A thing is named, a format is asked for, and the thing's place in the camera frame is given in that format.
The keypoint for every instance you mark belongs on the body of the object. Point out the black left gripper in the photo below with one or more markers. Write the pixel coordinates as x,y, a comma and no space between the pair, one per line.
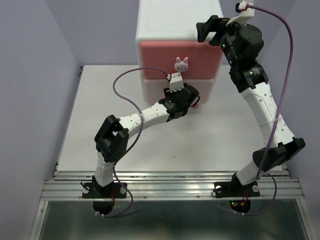
168,94

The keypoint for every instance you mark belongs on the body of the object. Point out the dark pink drawer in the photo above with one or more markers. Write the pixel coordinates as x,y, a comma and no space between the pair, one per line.
203,59

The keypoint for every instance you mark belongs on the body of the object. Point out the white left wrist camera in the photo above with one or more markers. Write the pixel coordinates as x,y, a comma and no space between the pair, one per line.
175,82

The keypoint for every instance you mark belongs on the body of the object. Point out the white shoe cabinet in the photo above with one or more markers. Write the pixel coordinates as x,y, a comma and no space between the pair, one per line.
170,20

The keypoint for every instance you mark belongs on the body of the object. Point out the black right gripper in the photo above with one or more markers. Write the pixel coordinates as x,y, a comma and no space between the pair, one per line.
213,25

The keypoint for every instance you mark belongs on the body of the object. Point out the pink bunny knob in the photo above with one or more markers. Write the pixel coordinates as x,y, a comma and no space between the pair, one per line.
181,65

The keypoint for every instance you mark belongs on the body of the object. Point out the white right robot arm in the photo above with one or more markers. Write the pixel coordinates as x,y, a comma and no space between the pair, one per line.
281,145

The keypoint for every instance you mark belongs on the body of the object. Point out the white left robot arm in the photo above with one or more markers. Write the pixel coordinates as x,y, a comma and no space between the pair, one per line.
111,140

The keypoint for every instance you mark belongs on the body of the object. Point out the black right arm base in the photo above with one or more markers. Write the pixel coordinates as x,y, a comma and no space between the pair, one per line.
239,194

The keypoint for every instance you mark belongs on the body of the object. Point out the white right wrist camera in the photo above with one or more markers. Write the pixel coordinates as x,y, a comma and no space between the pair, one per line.
244,13

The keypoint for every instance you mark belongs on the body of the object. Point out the aluminium rail frame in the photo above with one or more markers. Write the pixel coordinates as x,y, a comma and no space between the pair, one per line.
171,172

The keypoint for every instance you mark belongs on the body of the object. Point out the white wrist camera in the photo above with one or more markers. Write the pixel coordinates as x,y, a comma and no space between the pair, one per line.
244,13
175,82

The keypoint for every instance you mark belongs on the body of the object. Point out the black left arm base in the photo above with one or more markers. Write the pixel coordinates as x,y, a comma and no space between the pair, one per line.
111,192

